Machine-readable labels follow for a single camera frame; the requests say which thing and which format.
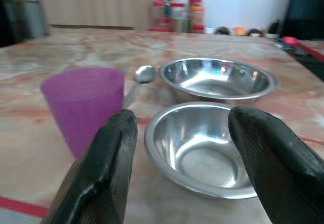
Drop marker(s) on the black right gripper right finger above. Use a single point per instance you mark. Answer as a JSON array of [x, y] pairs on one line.
[[278, 171]]

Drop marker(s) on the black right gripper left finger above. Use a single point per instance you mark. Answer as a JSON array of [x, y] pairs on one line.
[[101, 183]]

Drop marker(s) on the large steel bowl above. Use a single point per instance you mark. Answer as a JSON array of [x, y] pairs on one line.
[[217, 85]]

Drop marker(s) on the purple plastic cup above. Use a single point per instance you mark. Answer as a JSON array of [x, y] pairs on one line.
[[83, 107]]

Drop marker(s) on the small steel bowl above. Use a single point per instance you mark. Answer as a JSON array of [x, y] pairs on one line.
[[197, 158]]

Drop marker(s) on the red plastic utensil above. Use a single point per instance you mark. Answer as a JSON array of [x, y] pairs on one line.
[[303, 47]]

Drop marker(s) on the orange round figurine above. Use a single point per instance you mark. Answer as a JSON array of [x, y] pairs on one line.
[[239, 31]]

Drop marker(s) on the dark round figurine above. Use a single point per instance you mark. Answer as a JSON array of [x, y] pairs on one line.
[[222, 31]]

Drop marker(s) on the light wooden sideboard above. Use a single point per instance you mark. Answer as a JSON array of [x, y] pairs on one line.
[[96, 11]]

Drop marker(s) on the tall orange-filled jar red lid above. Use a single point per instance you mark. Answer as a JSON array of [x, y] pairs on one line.
[[196, 14]]

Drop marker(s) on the clear jar with red lid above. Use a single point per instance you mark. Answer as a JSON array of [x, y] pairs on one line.
[[160, 14]]

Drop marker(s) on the wide jar with red lid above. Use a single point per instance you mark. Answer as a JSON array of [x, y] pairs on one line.
[[180, 16]]

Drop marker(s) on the grey storage unit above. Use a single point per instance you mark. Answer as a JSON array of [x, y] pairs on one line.
[[27, 14]]

